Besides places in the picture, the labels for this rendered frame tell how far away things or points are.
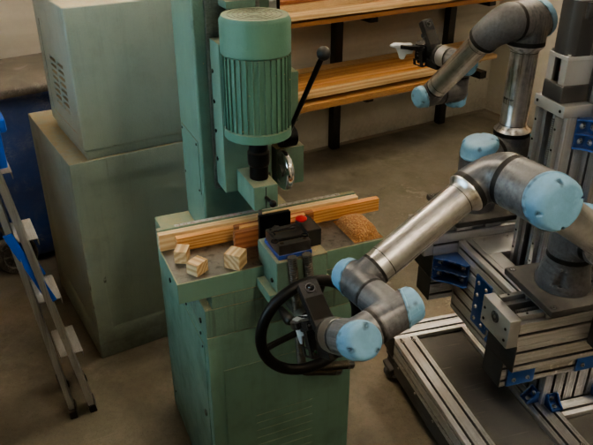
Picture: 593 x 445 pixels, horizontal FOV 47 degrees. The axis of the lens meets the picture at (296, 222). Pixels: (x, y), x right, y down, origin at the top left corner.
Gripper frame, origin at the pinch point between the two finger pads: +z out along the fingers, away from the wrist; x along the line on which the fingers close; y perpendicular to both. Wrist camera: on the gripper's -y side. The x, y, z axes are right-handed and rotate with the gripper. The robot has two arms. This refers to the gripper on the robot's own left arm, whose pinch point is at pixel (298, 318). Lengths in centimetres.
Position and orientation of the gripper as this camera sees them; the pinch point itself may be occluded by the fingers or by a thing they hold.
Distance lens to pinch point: 159.2
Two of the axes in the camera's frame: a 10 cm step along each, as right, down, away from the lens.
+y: 2.2, 9.8, 0.1
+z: -3.3, 0.6, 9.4
